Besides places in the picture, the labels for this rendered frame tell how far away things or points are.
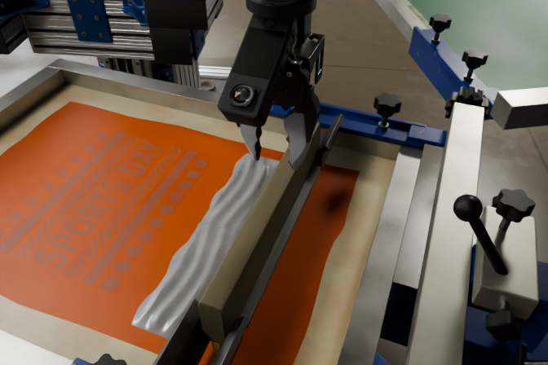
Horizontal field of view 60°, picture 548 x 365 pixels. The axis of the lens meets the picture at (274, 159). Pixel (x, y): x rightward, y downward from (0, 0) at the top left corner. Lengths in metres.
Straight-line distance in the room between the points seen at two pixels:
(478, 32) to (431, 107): 1.47
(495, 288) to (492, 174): 1.89
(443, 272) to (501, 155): 2.00
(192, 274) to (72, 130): 0.43
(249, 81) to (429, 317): 0.31
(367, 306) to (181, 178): 0.38
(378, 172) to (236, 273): 0.37
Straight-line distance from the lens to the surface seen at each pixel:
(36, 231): 0.80
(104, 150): 0.91
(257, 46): 0.48
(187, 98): 0.95
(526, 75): 1.21
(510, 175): 2.47
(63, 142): 0.96
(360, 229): 0.74
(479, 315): 0.73
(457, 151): 0.77
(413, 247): 2.01
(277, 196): 0.62
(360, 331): 0.60
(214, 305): 0.53
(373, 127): 0.85
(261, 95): 0.45
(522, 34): 1.39
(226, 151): 0.86
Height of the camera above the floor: 1.50
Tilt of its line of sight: 41 degrees down
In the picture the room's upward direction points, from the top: straight up
